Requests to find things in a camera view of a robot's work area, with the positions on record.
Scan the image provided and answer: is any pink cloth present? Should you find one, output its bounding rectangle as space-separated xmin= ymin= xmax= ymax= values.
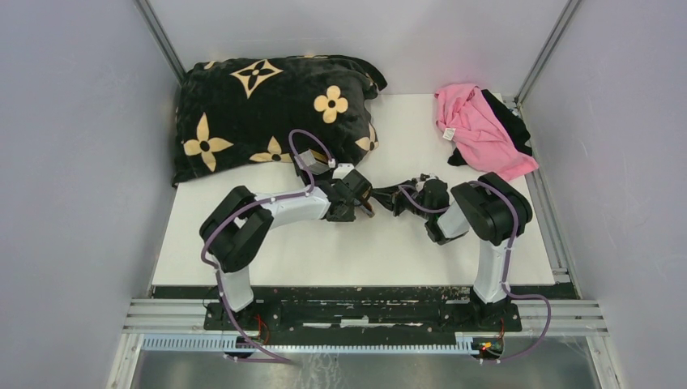
xmin=434 ymin=83 xmax=539 ymax=181

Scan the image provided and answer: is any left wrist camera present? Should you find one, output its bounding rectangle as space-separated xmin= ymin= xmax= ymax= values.
xmin=332 ymin=163 xmax=355 ymax=180

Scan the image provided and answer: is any black floral plush pillow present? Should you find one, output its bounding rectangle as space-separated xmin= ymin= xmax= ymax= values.
xmin=172 ymin=55 xmax=387 ymax=184

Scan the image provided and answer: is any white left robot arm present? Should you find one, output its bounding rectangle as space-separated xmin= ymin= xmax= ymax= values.
xmin=199 ymin=169 xmax=373 ymax=330

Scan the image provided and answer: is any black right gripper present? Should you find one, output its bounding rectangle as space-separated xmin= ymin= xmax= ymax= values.
xmin=368 ymin=177 xmax=432 ymax=220

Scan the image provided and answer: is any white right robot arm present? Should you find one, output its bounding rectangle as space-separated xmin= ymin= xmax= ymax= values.
xmin=371 ymin=173 xmax=533 ymax=331

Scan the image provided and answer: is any white card stack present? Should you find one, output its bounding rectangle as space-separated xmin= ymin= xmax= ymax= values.
xmin=298 ymin=149 xmax=331 ymax=176

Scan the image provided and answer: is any black cloth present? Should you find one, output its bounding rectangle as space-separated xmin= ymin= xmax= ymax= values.
xmin=446 ymin=88 xmax=538 ymax=178

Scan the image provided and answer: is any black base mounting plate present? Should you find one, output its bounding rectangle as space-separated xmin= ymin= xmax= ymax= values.
xmin=152 ymin=284 xmax=578 ymax=348

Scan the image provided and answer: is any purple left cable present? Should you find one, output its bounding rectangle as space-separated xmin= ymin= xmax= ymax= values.
xmin=199 ymin=128 xmax=339 ymax=366

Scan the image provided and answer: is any brown leather card holder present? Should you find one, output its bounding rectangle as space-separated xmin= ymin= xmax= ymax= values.
xmin=359 ymin=200 xmax=375 ymax=218

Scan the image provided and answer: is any white slotted cable duct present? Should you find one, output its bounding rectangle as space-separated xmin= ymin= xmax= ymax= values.
xmin=141 ymin=334 xmax=479 ymax=356

